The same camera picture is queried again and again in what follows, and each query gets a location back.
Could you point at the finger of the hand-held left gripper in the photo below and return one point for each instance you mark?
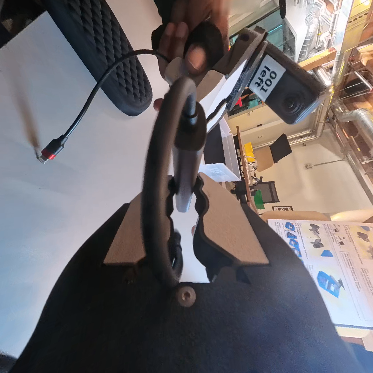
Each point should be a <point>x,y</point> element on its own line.
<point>211,81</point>
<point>174,68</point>

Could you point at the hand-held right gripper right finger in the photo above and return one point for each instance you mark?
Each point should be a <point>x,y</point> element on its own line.
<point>230,230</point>

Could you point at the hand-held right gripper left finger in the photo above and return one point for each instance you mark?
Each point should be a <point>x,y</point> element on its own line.
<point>125,239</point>

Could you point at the clear plastic bin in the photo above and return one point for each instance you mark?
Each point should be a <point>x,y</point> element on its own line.
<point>230,151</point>

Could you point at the person's left hand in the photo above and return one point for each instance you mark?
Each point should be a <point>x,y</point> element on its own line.
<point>177,35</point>

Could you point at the green object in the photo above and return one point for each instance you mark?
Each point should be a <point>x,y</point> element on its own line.
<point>258,199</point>

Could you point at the black mesh office chair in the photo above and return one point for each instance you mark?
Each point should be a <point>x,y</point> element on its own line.
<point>268,191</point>

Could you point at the yellow bin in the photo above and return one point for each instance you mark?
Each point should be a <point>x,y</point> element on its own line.
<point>247,150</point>

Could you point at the white document stand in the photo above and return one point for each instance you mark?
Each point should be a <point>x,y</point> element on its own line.
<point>320,262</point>

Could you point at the silver metal duct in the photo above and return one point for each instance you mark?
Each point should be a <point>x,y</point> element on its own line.
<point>361,116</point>

